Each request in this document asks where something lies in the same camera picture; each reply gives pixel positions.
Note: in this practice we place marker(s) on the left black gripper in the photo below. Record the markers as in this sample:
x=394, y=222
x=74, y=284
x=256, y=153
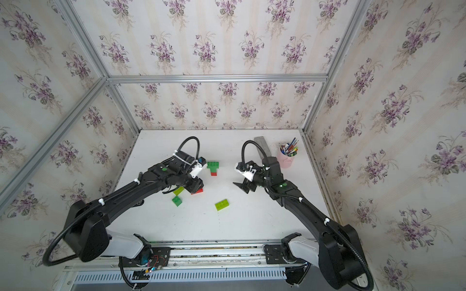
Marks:
x=199, y=185

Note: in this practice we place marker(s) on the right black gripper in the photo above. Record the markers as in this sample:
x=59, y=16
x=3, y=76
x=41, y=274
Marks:
x=248, y=185

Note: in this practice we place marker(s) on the red long lego brick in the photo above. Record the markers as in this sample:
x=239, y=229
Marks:
x=198, y=191

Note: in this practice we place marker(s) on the green long lego brick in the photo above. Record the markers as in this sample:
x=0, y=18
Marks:
x=212, y=164

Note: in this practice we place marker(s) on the lime long lego brick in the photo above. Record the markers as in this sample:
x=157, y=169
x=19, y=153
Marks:
x=222, y=204
x=178, y=191

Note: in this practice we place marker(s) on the lime long lego brick front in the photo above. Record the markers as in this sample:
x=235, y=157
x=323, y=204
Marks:
x=222, y=204

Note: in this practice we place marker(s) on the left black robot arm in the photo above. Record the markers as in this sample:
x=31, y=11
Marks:
x=85, y=234

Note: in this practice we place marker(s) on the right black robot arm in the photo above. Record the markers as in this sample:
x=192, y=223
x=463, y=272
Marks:
x=335, y=249

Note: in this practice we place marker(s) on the pink pen cup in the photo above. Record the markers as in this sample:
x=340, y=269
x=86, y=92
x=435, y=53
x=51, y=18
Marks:
x=285, y=161

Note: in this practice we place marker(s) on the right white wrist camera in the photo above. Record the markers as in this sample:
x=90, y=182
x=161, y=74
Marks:
x=246, y=170

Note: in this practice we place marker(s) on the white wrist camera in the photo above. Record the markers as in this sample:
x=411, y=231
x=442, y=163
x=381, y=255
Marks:
x=197, y=167
x=246, y=170

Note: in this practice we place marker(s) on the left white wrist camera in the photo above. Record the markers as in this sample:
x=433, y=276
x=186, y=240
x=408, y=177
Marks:
x=197, y=167

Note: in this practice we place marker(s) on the aluminium mounting rail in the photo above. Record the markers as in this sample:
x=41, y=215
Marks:
x=184, y=255

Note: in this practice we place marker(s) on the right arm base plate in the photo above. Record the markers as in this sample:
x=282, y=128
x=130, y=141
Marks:
x=274, y=254

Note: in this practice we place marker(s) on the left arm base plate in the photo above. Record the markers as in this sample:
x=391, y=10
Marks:
x=156, y=257

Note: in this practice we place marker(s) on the white slotted cable duct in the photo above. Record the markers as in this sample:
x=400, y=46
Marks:
x=182, y=275

